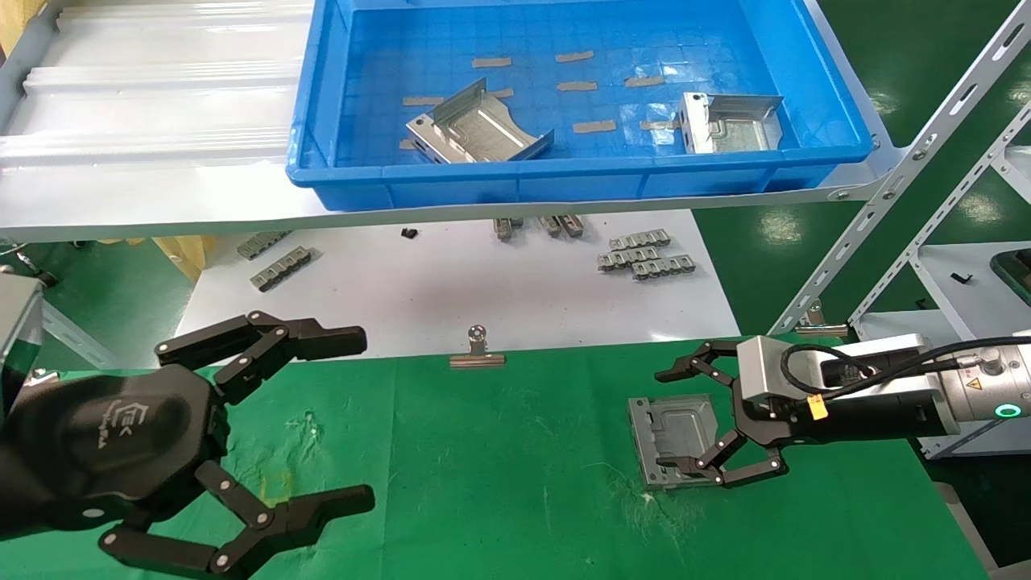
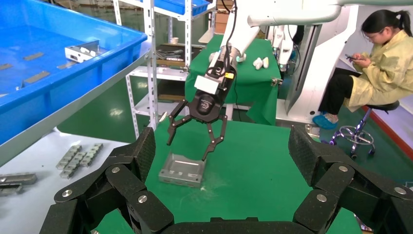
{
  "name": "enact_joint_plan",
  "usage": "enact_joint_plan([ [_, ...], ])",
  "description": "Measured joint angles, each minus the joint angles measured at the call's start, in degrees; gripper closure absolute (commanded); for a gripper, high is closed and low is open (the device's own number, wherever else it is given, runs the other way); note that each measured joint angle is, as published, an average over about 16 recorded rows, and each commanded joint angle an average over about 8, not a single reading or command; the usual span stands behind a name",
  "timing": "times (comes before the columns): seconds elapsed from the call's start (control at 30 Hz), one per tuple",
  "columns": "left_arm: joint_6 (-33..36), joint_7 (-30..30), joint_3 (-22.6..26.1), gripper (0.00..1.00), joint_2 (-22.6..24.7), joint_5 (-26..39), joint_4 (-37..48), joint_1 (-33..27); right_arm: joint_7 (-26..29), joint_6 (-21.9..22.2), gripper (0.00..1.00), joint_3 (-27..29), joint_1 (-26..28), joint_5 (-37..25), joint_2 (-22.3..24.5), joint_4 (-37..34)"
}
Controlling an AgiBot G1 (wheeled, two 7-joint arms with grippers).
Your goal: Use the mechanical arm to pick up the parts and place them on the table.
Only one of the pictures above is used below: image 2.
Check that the small grey metal clip strip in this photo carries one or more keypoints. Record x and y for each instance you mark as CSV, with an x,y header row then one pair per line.
x,y
92,154
19,178
75,165
69,156

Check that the small white paper cup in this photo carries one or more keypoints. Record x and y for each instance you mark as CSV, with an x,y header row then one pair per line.
x,y
174,40

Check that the brown stacked cardboard boxes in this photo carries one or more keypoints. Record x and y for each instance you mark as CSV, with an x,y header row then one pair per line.
x,y
221,17

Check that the silver binder clip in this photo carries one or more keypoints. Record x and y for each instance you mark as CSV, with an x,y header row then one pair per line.
x,y
276,82
312,131

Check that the seated woman yellow coat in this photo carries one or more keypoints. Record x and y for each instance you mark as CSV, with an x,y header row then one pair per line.
x,y
384,74

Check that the dark smartphone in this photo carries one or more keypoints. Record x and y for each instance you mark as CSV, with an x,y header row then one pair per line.
x,y
351,57

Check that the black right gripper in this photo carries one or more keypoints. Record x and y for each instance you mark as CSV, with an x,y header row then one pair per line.
x,y
206,108

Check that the grey tape strip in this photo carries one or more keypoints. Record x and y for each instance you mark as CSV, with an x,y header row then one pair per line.
x,y
5,67
33,56
66,65
37,77

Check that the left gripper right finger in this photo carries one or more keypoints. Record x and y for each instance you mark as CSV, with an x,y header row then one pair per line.
x,y
335,181

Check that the green table cloth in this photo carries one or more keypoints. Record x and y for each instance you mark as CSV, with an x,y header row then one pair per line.
x,y
251,168

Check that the blue plastic bin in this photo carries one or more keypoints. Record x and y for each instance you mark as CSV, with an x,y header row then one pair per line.
x,y
64,84
180,6

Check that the black chrome swivel stool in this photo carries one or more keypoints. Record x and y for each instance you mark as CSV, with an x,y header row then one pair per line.
x,y
382,106

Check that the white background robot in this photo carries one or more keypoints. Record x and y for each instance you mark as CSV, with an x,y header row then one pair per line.
x,y
309,74

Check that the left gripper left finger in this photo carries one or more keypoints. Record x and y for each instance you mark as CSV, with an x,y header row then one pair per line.
x,y
125,174

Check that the bent sheet metal part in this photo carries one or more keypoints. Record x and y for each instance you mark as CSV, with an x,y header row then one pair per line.
x,y
180,169
77,53

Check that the pile of hand tools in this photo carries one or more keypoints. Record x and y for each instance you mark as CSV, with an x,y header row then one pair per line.
x,y
171,55

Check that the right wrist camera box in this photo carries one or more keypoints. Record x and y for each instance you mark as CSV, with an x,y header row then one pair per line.
x,y
206,84

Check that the small white rounded object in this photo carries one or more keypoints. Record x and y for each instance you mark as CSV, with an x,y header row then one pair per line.
x,y
257,63
266,62

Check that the green cloth covered table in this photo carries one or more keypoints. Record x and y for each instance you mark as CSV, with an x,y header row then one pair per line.
x,y
258,87

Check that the white slotted angle rack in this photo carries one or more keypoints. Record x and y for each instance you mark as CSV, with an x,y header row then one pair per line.
x,y
151,80

